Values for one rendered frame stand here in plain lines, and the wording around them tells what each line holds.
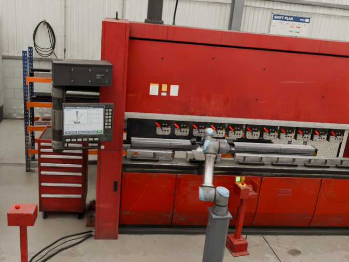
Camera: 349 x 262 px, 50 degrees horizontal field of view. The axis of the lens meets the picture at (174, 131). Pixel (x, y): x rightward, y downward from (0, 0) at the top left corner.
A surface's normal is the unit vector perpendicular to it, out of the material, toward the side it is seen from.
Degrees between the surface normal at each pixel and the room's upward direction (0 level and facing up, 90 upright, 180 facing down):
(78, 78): 90
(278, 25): 90
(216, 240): 90
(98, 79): 90
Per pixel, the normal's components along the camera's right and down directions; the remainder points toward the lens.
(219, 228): 0.19, 0.32
